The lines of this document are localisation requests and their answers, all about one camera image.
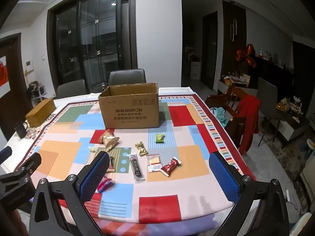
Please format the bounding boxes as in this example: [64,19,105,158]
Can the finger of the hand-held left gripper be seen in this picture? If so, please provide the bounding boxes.
[0,152,42,191]
[0,147,13,165]

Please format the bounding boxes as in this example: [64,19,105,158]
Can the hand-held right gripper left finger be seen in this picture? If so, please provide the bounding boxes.
[30,150,110,236]

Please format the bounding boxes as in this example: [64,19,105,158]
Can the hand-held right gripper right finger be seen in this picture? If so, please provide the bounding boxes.
[208,151,290,236]

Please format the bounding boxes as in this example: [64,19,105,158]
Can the pink snack packet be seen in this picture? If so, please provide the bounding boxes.
[97,177,114,194]

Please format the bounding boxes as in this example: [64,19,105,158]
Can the dark brown snack packet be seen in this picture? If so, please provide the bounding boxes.
[106,155,116,173]

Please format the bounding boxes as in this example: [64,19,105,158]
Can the beige snack packet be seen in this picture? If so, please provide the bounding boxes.
[99,129,116,144]
[105,137,121,152]

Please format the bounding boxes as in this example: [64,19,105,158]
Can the long black snack packet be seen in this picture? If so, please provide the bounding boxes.
[126,153,146,182]

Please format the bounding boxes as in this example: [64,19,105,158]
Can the gold snack packet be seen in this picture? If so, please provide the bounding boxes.
[134,141,148,157]

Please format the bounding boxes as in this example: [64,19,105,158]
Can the red snack packet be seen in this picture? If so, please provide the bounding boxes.
[160,157,182,177]

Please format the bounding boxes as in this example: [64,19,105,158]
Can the clear packet with yellow cake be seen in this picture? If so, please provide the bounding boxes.
[146,154,164,173]

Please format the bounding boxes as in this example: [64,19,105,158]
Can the printed cardboard box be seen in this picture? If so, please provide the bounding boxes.
[98,83,160,130]

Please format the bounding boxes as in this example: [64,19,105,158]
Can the black mug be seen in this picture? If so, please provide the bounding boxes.
[14,121,29,139]

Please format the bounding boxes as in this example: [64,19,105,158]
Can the colourful patterned tablecloth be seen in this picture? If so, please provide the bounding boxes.
[13,93,259,236]

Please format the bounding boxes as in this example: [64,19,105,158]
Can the brown woven box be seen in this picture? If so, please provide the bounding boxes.
[25,98,57,128]

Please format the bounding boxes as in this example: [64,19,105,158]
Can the teal cloth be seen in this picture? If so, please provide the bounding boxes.
[210,107,228,126]

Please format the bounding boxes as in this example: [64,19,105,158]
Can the red garment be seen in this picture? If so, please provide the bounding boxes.
[237,94,261,156]

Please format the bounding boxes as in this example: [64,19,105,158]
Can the white storage shelf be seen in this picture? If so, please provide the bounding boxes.
[28,81,48,107]

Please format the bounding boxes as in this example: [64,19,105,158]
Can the dark wooden door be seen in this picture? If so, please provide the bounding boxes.
[0,33,33,139]

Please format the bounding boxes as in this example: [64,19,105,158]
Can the red and white door poster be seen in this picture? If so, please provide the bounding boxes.
[0,55,8,89]

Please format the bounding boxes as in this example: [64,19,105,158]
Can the wooden chair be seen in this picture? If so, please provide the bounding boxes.
[205,83,261,154]

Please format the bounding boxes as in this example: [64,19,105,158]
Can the grey dining chair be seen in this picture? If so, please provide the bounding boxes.
[57,79,87,99]
[108,68,147,87]
[257,77,279,124]

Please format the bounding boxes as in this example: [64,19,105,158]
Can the dark coffee table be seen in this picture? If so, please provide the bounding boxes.
[267,107,312,142]

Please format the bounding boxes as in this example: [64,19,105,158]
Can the low white sideboard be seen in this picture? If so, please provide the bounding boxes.
[219,76,252,90]

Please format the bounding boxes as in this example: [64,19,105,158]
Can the white bag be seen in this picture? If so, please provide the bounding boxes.
[190,61,201,80]

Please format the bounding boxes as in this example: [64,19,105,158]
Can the red foil balloons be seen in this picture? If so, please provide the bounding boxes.
[235,43,258,68]

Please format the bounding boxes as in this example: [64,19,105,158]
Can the glass sliding door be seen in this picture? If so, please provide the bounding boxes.
[46,0,137,97]

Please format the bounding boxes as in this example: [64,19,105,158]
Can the dark wood cabinet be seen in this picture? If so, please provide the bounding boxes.
[222,0,247,84]

